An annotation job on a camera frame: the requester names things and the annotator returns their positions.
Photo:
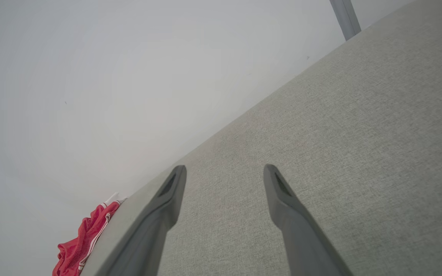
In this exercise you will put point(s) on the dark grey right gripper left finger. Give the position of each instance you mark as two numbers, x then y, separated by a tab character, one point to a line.
150	230

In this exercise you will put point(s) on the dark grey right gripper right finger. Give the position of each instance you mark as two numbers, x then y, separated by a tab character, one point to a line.
301	237

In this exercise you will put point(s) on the red white-trimmed sports garment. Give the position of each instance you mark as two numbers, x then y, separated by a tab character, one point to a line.
81	241

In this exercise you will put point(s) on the light grey fabric sofa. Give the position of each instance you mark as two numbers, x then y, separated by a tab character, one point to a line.
320	153

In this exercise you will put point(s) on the grey vertical wall post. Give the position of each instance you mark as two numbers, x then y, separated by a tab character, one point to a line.
345	17

